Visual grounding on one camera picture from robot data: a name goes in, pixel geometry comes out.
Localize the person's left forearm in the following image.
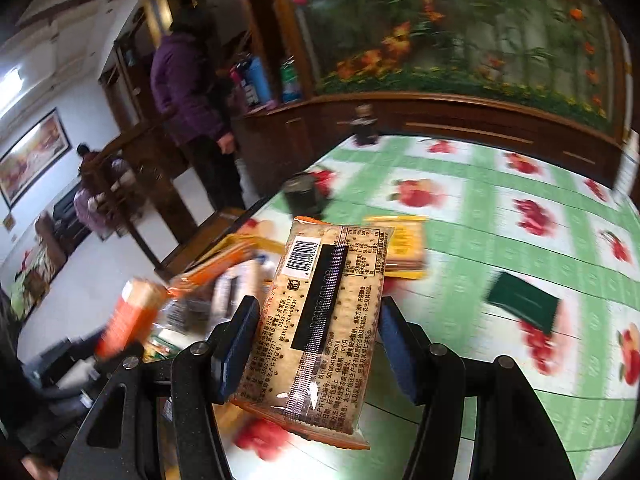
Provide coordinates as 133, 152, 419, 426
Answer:
0, 285, 36, 461

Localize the blue flask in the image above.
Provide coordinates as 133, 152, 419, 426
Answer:
245, 55, 273, 106

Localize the framed landscape painting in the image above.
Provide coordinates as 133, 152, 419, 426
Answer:
0, 107, 73, 211

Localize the tan barcode cracker packet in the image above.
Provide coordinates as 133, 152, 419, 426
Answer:
229, 216, 396, 451

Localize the flower and bamboo glass mural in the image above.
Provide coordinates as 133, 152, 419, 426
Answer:
285, 0, 628, 133

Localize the person's left hand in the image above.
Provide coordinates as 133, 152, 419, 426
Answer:
17, 452, 60, 480

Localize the green white bottle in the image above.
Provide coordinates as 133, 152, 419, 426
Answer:
280, 57, 303, 103

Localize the black case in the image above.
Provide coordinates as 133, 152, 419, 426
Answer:
282, 170, 326, 218

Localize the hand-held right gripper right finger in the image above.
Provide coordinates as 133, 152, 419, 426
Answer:
377, 296, 578, 480

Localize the dark green flat pad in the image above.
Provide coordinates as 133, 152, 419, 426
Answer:
486, 270, 561, 337

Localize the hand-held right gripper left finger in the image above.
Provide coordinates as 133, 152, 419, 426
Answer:
57, 295, 261, 480

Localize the green fruit print tablecloth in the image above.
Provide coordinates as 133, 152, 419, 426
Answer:
210, 132, 640, 480

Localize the yellow cracker packet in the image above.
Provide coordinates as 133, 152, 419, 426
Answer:
365, 214, 428, 281

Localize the dark wooden chair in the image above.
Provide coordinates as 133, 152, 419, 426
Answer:
82, 125, 201, 271

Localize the small orange cracker packet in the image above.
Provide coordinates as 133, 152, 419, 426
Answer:
167, 245, 261, 301

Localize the small black box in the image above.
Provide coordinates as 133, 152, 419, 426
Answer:
350, 105, 381, 146

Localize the large orange cracker packet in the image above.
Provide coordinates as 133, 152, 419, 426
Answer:
94, 279, 168, 361

